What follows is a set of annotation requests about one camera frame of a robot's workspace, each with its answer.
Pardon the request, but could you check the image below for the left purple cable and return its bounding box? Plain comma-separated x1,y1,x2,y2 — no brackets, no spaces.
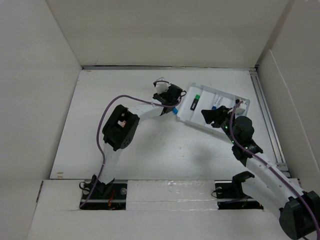
79,78,186,208

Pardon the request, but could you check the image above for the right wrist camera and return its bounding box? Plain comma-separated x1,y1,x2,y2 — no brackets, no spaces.
234,100,248,114

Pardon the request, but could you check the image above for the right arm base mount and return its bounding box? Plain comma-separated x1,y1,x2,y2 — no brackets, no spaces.
211,171,264,210

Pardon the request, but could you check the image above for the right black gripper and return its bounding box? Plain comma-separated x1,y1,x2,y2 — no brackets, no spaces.
200,105,239,145

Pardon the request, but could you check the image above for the aluminium rail right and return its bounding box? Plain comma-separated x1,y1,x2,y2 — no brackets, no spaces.
249,68,291,178

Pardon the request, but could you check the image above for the white glue tube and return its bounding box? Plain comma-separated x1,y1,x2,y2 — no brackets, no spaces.
211,95,224,110

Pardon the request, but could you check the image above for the green black highlighter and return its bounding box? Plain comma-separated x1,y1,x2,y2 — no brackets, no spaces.
190,94,200,111

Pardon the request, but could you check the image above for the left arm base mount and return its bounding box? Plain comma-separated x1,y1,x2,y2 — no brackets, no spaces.
79,174,128,211

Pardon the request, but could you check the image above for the white organizer tray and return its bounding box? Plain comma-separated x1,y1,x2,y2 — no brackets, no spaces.
176,82,251,138

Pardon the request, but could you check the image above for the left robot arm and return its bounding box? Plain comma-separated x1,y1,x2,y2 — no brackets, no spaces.
90,80,187,199

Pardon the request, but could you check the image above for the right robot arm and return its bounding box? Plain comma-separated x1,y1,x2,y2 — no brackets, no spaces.
201,101,320,240

